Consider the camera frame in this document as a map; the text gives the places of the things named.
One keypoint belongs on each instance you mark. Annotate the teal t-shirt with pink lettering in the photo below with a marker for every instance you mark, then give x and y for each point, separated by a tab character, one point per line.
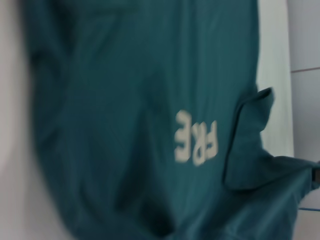
137	112

